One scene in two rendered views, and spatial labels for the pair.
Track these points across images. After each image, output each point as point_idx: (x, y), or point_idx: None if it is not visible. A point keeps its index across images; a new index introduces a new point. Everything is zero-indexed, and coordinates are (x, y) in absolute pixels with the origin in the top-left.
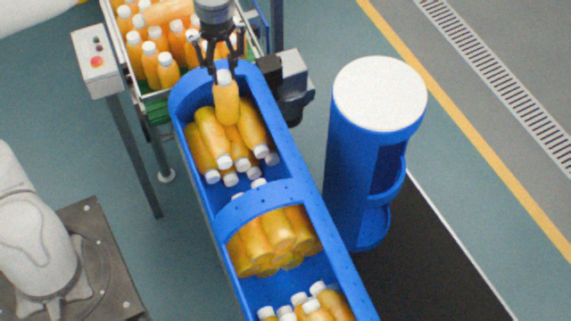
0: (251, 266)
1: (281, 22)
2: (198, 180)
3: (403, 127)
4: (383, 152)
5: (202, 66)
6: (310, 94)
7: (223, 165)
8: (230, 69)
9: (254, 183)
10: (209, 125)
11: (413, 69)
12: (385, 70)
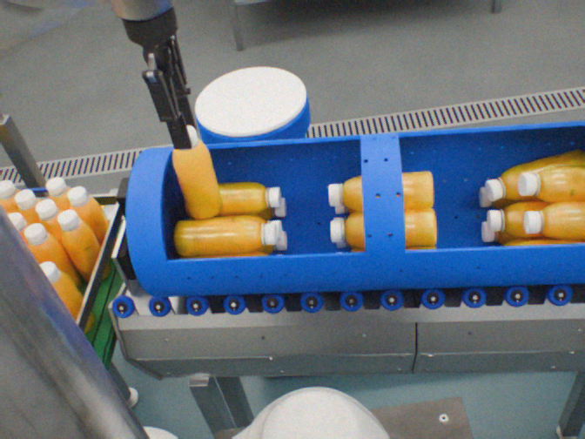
0: (435, 248)
1: None
2: (291, 256)
3: (305, 93)
4: None
5: (175, 116)
6: None
7: (275, 234)
8: (185, 118)
9: (332, 192)
10: (209, 226)
11: (240, 69)
12: (227, 88)
